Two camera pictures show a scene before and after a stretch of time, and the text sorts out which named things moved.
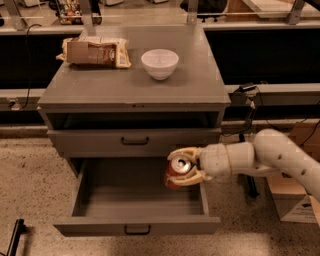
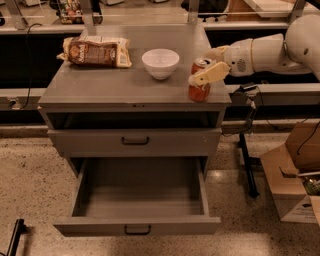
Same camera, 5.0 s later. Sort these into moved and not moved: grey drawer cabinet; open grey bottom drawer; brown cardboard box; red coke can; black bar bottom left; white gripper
Moved: red coke can; white gripper
Not moved: open grey bottom drawer; black bar bottom left; brown cardboard box; grey drawer cabinet
